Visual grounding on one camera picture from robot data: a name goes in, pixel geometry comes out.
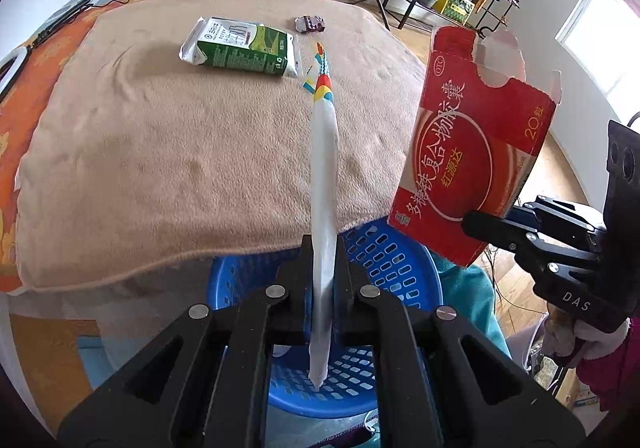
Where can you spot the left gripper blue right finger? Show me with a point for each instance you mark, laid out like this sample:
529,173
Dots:
350,287

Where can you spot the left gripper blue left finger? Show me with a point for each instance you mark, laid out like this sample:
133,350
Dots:
291,316

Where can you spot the long white paper wrapper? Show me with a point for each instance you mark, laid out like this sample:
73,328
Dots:
324,229

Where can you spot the red medicine box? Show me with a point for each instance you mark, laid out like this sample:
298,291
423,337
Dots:
478,132

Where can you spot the green white milk carton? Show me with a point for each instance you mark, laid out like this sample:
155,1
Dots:
237,45

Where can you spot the purple snack wrapper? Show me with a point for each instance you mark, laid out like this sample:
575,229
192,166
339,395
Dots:
309,24

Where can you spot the magenta sleeve forearm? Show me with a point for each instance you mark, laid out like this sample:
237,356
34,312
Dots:
606,377

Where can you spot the right gloved hand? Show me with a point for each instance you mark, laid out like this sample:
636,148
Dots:
574,340

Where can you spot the blue plastic basket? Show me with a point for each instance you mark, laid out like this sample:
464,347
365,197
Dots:
393,262

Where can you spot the beige fleece blanket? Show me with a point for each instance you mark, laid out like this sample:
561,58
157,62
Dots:
253,178

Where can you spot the window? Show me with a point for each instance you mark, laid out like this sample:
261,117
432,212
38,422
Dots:
603,37

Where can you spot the yellow plastic crate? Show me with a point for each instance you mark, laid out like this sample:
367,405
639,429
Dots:
457,10

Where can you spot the orange floral bedsheet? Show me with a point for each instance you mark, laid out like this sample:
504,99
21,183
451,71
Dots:
30,88

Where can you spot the black ring light stand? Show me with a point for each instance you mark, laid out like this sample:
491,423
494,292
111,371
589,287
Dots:
68,16

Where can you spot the white ring light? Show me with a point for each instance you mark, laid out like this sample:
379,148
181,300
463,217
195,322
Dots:
11,67

